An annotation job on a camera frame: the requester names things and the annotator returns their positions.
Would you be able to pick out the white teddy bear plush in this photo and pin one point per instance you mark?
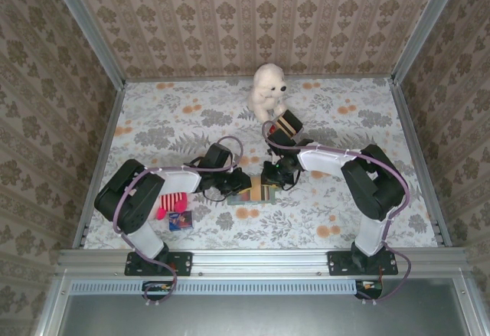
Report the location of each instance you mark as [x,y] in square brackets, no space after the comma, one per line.
[264,91]

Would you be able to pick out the small blue snack box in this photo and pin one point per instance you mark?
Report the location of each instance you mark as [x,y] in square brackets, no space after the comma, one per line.
[180,220]

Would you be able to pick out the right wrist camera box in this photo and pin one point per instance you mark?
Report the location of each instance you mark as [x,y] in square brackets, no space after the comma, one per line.
[283,139]

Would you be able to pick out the pink striped plush toy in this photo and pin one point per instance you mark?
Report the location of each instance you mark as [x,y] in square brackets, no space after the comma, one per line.
[172,200]

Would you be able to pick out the red card pack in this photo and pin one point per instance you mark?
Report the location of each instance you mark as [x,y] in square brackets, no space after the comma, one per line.
[271,129]

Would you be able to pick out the brown tan striped card pack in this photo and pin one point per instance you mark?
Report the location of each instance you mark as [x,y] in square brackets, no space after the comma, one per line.
[289,121]

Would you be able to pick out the aluminium back rail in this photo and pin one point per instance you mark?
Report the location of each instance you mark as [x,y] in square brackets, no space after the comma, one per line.
[191,79]

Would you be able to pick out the aluminium side rail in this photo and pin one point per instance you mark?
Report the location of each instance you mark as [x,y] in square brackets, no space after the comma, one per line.
[413,141]
[107,141]

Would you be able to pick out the aluminium frame beam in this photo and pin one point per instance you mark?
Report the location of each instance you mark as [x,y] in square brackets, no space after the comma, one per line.
[260,261]

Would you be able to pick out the small circuit board connector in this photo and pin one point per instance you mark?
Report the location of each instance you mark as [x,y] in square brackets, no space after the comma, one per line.
[369,285]
[157,286]

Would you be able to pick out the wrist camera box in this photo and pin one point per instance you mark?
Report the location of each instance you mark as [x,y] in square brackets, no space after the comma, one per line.
[220,156]
[283,139]

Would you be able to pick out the aluminium lower frame bar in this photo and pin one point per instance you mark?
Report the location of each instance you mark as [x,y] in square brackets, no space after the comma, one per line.
[53,305]
[465,305]

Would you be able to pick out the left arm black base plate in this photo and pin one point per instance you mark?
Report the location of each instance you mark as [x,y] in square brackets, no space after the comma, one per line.
[180,265]

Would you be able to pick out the aluminium corner post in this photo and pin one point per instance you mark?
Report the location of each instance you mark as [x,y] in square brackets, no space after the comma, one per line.
[88,30]
[425,22]

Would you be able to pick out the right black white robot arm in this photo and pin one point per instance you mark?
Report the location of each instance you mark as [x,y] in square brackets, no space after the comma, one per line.
[325,162]

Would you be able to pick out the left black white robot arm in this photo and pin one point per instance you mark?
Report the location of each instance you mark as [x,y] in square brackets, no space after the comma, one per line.
[180,181]

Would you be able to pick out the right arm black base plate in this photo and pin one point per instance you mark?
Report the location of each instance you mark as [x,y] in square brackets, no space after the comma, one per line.
[338,265]

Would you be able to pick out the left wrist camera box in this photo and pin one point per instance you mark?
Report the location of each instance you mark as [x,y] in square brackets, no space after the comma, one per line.
[220,156]

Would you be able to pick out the grey metal sheet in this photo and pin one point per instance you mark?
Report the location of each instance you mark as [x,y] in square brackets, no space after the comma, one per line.
[249,317]

